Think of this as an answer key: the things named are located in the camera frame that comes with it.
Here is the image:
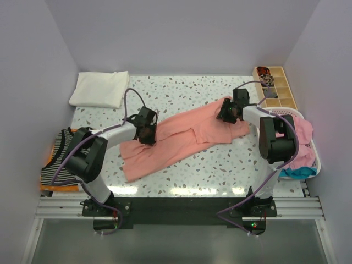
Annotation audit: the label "white laundry basket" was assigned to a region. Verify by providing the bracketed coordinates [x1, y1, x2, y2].
[265, 107, 321, 180]

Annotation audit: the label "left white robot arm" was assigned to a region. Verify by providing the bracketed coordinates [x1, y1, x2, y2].
[62, 106, 158, 216]

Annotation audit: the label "light pink garment in basket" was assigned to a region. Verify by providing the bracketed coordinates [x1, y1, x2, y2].
[283, 116, 316, 169]

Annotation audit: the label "black white striped shirt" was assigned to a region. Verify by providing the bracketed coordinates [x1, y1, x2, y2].
[40, 126, 94, 186]

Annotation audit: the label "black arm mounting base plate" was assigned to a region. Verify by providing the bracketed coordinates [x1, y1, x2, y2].
[80, 197, 278, 234]

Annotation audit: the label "blue garment in basket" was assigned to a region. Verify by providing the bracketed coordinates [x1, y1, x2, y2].
[279, 167, 317, 180]

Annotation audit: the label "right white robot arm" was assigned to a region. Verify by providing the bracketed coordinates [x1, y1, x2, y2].
[217, 89, 299, 216]

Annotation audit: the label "wooden compartment organizer box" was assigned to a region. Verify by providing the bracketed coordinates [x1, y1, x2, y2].
[252, 66, 297, 109]

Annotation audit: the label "folded white t shirt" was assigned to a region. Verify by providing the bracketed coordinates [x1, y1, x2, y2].
[69, 71, 129, 108]

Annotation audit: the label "rolled dark socks in organizer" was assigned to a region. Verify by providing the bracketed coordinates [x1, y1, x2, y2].
[256, 66, 274, 87]

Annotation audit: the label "salmon pink t shirt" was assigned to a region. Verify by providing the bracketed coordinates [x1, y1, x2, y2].
[119, 98, 250, 183]

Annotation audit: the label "aluminium rail frame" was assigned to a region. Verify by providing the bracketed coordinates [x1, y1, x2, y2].
[36, 195, 325, 220]

